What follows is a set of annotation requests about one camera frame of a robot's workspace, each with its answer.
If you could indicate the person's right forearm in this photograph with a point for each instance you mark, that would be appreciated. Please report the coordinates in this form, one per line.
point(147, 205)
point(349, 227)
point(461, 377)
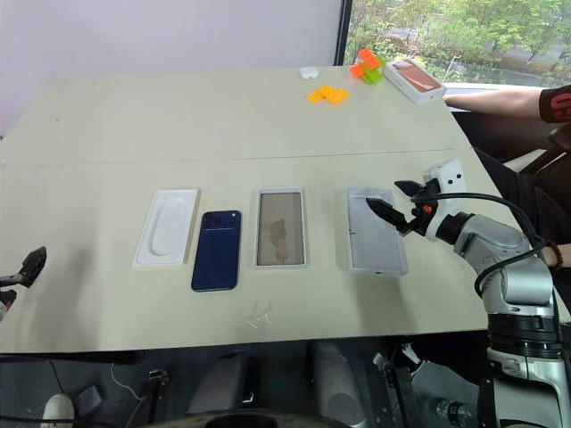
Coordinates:
point(495, 101)

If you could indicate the yellow toy brick assembly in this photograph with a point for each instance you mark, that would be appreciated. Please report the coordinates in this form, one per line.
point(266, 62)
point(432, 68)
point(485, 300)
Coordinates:
point(328, 95)

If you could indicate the orange toy brick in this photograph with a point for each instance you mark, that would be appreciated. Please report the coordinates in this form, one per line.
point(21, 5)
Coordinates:
point(357, 71)
point(366, 57)

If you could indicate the white box with paper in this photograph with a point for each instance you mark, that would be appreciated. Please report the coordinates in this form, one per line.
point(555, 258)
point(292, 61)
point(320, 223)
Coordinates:
point(280, 227)

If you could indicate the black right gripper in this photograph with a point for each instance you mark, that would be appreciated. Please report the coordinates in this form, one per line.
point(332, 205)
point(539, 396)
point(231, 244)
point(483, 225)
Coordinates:
point(421, 214)

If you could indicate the white phone box lid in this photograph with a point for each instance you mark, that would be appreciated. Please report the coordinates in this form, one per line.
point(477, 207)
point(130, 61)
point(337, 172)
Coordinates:
point(377, 236)

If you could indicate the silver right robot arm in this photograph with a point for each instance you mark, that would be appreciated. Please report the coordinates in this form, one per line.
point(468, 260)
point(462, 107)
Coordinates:
point(504, 249)

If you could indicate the white box with orange phone print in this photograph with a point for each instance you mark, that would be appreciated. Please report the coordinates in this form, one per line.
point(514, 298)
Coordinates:
point(415, 80)

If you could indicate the person's black clothed body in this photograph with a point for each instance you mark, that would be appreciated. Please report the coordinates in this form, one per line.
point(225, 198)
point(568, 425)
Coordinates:
point(544, 191)

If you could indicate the black window frame post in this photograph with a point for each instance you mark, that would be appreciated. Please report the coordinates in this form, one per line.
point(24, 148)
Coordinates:
point(343, 31)

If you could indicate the clear crumpled tape piece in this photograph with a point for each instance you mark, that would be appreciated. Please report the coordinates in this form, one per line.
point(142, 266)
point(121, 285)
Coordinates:
point(258, 317)

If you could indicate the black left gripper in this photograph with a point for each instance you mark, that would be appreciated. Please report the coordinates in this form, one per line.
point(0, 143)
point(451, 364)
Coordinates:
point(6, 296)

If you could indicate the white window sill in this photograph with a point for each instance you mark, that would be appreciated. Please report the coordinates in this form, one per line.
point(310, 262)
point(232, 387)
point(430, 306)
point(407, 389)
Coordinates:
point(473, 88)

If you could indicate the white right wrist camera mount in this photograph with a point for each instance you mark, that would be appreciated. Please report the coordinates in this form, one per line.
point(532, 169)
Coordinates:
point(450, 176)

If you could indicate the white earbuds case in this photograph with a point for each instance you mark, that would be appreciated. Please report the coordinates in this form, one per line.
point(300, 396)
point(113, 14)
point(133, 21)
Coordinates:
point(308, 73)

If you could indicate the grey rounded robot leg shape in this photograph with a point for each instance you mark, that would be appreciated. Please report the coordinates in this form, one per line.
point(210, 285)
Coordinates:
point(334, 383)

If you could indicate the white shoe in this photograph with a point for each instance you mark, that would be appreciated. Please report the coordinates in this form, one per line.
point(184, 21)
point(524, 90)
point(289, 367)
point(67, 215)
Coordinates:
point(58, 410)

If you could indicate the white moulded box insert tray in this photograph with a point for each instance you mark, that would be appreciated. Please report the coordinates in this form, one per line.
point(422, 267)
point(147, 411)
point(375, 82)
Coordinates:
point(166, 227)

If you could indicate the dark blue smartphone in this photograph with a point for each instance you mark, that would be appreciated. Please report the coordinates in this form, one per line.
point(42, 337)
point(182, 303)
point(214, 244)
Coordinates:
point(217, 252)

